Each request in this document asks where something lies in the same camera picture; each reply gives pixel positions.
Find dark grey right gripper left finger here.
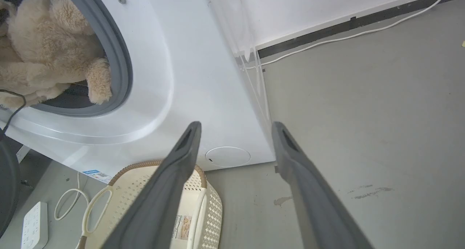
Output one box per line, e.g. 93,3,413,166
101,121,202,249

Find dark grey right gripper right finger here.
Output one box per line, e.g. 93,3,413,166
271,121,375,249

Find beige plush teddy bear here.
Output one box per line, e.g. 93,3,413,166
0,0,113,109

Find cream perforated laundry basket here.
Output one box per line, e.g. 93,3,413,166
76,160,223,249

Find white front-load washing machine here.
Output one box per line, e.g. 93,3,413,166
0,0,275,179

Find white power strip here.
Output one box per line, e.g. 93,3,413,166
21,201,49,249

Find white looped cord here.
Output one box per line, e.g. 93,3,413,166
54,172,90,221

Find white power cable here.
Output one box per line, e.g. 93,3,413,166
246,0,451,69

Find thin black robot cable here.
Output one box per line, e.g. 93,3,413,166
0,89,27,134

